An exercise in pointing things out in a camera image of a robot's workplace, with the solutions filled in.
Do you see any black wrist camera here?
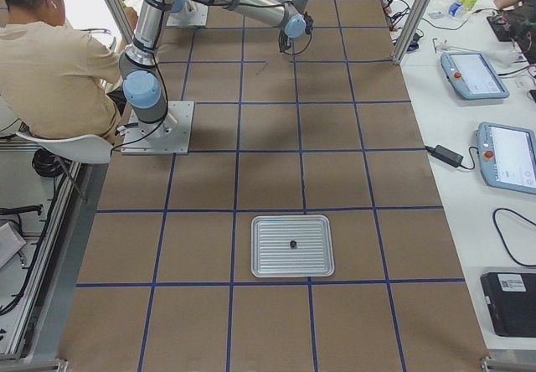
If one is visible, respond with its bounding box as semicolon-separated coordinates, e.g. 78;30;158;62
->
303;12;314;35

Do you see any blue teach pendant near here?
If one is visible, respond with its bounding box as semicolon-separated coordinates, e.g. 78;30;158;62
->
476;122;535;194

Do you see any blue teach pendant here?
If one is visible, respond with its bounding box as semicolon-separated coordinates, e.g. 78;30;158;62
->
476;122;535;194
440;52;510;101

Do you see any black power adapter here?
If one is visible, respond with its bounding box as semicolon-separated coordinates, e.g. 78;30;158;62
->
425;145;463;168

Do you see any person in beige shirt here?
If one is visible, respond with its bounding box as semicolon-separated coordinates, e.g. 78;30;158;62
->
1;0;126;142

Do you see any white chair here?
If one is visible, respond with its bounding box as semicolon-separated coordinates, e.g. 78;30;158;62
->
16;132;112;204

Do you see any aluminium frame post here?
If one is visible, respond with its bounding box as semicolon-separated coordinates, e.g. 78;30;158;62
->
392;0;430;65
105;0;133;45

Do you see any blue teach pendant far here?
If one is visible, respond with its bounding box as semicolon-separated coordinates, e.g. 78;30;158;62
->
440;52;510;101

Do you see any silver ribbed metal tray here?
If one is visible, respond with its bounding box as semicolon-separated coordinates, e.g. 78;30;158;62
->
251;214;335;278

